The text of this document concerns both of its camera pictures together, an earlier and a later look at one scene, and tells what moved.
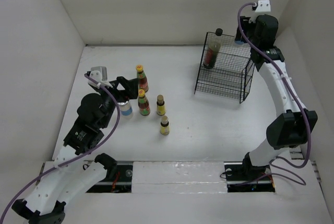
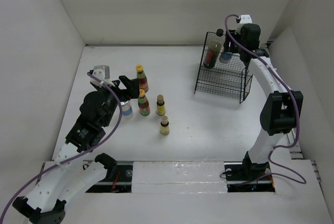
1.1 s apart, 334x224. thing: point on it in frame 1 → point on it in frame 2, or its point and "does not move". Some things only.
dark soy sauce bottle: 211,52 does not move
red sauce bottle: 143,104 does not move
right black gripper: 245,24 → 227,43
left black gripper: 130,86 does not move
